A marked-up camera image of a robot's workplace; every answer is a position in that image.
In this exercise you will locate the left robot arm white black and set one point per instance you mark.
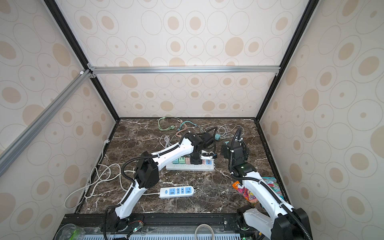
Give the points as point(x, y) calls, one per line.
point(143, 172)

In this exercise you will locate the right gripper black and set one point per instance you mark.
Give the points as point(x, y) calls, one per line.
point(225, 150)

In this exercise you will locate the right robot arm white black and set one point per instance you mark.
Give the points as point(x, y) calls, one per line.
point(267, 204)

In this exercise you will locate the green Fox's candy bag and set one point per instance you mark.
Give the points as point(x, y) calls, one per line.
point(272, 183)

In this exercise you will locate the long white power strip pastel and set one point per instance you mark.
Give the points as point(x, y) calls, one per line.
point(207, 165)

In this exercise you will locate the clear plastic cup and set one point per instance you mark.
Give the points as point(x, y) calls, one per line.
point(70, 232)

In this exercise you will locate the silver aluminium rail diagonal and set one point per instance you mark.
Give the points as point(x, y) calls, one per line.
point(25, 138)

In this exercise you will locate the orange Fox's candy bag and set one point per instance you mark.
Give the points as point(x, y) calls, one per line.
point(247, 194)

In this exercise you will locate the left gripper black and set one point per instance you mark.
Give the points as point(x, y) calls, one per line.
point(194, 162)

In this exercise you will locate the short white power strip blue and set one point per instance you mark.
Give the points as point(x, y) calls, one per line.
point(176, 192)

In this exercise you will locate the silver aluminium rail horizontal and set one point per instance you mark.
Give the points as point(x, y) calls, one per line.
point(185, 70)

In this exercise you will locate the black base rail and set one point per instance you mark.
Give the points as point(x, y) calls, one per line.
point(230, 222)

